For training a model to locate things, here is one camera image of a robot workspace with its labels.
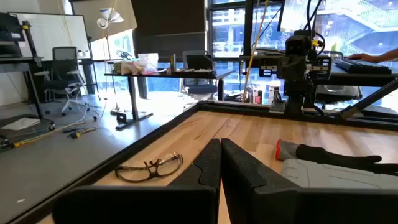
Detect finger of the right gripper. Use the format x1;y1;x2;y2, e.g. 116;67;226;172
276;60;295;82
294;60;313;82

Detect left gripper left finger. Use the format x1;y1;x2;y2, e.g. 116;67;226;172
52;138;222;224

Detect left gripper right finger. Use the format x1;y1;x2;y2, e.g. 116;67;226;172
220;138;398;224

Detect grey plastic tool case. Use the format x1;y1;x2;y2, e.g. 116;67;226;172
280;158;398;190

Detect black work glove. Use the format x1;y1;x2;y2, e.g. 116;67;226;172
275;139;398;175

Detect person's forearm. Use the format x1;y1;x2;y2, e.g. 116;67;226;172
374;48;398;63

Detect black desk riser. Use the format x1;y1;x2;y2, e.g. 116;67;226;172
329;63;398;122

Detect black keyboard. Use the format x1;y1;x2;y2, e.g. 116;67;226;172
334;58;393;75

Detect person's hand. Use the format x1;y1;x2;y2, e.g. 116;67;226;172
346;52;379;64

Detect blue office chair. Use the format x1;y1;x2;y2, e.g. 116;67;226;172
181;50;219;101

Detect black standing desk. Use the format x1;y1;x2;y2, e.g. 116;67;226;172
104;68;237;131

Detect clear plastic bag pile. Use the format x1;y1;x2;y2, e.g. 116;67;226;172
111;52;160;75

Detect white multi-head floor lamp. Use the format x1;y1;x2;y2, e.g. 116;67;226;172
96;7;124;63

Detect grey mesh office chair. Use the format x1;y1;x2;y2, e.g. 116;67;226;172
33;46;100;121

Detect whiteboard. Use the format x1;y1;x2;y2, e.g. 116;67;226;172
7;11;92;62

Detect black workstation stand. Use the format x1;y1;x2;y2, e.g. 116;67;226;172
0;12;56;152

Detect yellow hanging cable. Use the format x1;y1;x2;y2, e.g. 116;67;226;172
241;0;270;103

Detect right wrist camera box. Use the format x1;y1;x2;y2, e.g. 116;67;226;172
285;35;312;57

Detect tortoise-frame safety glasses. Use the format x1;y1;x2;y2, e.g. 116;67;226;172
114;152;184;184

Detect yellow cable with black plug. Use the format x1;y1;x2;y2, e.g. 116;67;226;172
12;124;98;149

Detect black cable bundle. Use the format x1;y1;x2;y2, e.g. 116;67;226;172
116;50;134;60

